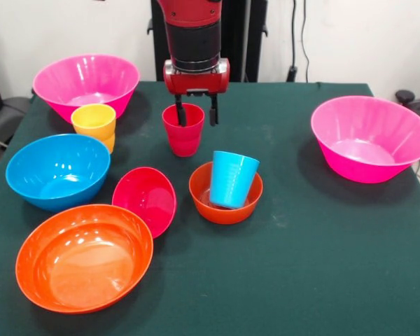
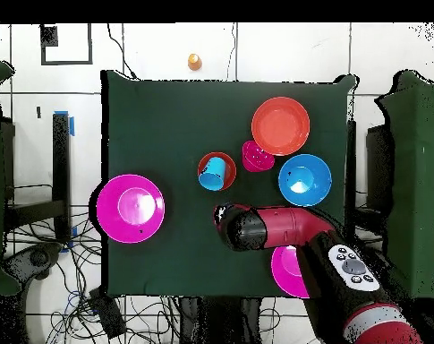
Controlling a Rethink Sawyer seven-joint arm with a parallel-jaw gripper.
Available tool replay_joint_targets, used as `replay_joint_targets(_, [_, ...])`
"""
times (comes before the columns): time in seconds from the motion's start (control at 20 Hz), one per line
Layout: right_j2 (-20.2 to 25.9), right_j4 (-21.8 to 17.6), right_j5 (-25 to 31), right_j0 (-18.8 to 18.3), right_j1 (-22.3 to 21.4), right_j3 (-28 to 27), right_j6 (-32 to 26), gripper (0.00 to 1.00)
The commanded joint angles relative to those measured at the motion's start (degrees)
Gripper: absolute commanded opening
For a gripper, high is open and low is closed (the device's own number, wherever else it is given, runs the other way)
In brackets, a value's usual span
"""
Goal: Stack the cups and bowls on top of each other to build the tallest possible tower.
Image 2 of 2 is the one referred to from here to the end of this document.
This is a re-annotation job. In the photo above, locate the blue plastic cup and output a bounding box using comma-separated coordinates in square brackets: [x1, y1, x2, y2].
[198, 156, 227, 192]

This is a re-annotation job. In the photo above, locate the small orange plastic bowl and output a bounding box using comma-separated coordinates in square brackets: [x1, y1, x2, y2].
[197, 151, 237, 192]

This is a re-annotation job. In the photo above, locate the small red plastic bowl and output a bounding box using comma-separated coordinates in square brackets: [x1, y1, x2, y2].
[242, 140, 276, 173]

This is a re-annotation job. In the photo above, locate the large pink plastic bowl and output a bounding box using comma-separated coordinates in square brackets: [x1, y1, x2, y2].
[270, 245, 311, 298]
[96, 174, 166, 245]

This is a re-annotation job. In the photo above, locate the blue plastic bowl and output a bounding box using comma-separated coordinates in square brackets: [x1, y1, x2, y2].
[277, 153, 333, 208]

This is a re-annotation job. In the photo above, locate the large orange plastic bowl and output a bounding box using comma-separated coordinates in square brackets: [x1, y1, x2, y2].
[251, 96, 311, 157]

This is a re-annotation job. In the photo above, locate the orange plastic cup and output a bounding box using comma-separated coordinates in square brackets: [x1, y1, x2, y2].
[187, 53, 204, 73]

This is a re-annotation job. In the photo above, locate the dark green tablecloth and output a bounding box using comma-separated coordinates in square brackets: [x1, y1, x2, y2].
[100, 69, 361, 301]

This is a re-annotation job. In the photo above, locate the black metal stand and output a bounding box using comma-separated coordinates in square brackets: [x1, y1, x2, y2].
[3, 112, 72, 245]
[345, 120, 357, 234]

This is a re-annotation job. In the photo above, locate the black power strip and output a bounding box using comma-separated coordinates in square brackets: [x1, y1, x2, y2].
[88, 288, 127, 340]

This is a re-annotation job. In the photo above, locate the grey office chair base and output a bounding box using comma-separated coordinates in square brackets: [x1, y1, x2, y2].
[1, 242, 64, 284]

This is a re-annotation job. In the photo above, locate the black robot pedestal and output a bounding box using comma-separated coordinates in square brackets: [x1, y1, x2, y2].
[176, 296, 264, 344]

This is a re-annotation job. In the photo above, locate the tangle of floor cables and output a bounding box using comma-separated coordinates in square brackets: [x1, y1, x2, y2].
[4, 211, 182, 344]

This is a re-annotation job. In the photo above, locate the thin black floor cable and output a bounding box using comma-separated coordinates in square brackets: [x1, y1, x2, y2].
[106, 22, 138, 81]

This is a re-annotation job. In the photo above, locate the black square floor frame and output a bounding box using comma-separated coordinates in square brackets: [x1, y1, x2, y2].
[39, 22, 94, 66]

